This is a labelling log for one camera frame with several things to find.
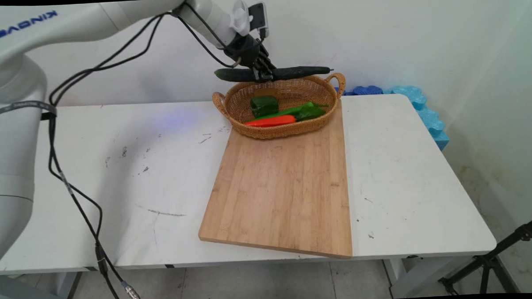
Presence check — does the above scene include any black strap on arm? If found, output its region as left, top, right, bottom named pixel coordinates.
left=0, top=100, right=58, bottom=123

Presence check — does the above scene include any green bell pepper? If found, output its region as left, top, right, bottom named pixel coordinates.
left=249, top=95, right=280, bottom=119

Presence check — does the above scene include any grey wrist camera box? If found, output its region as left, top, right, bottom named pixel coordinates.
left=247, top=2, right=271, bottom=39

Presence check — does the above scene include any wooden bamboo cutting board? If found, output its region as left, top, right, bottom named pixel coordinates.
left=194, top=100, right=354, bottom=264

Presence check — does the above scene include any black tripod stand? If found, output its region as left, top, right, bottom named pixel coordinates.
left=436, top=217, right=532, bottom=297

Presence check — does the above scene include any long green chili pepper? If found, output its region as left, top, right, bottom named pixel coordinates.
left=253, top=101, right=330, bottom=124

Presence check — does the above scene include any black camera cable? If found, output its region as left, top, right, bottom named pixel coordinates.
left=42, top=0, right=276, bottom=299

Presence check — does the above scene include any light blue foam mat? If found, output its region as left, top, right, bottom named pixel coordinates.
left=383, top=84, right=451, bottom=153

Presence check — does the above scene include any white table leg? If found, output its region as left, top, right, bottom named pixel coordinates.
left=382, top=254, right=477, bottom=299
left=0, top=271, right=84, bottom=299

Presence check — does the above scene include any dark green cucumber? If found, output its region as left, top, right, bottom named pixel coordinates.
left=213, top=64, right=335, bottom=84

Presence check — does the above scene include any woven wicker basket with handles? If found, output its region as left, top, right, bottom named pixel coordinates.
left=211, top=72, right=348, bottom=142

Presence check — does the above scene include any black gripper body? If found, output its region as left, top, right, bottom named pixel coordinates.
left=223, top=32, right=269, bottom=69

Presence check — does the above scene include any red chili pepper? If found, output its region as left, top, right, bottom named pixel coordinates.
left=242, top=115, right=297, bottom=128

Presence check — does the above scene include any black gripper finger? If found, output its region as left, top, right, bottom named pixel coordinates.
left=251, top=61, right=267, bottom=83
left=261, top=53, right=279, bottom=81

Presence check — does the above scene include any black cable with metal plug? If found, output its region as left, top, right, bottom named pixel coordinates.
left=43, top=11, right=251, bottom=299

